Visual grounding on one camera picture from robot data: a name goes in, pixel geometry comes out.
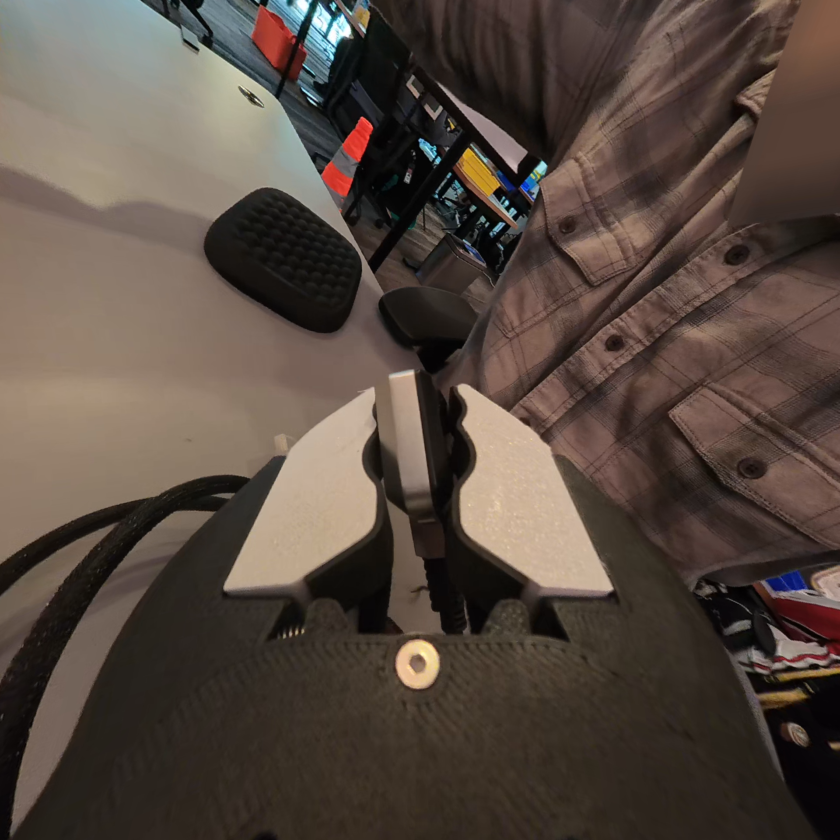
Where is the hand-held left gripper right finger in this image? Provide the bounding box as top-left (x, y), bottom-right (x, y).
top-left (447, 384), bottom-right (615, 631)

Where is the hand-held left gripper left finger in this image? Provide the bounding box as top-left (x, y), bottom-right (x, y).
top-left (224, 388), bottom-right (392, 628)

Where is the black switch cable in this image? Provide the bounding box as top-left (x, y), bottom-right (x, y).
top-left (420, 545), bottom-right (471, 634)

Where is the black hdmi switch box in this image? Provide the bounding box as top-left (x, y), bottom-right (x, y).
top-left (374, 371), bottom-right (460, 559)

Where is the black round pad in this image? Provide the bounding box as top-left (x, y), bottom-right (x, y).
top-left (378, 287), bottom-right (480, 375)

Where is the black textured pad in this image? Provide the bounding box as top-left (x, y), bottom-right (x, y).
top-left (204, 188), bottom-right (363, 334)

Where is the person's torso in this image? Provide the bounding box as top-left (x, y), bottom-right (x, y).
top-left (368, 0), bottom-right (840, 585)

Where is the orange striped traffic cone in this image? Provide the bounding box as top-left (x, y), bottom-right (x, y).
top-left (322, 116), bottom-right (375, 198)

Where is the orange plastic bin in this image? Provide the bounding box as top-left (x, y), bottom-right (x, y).
top-left (252, 4), bottom-right (309, 82)

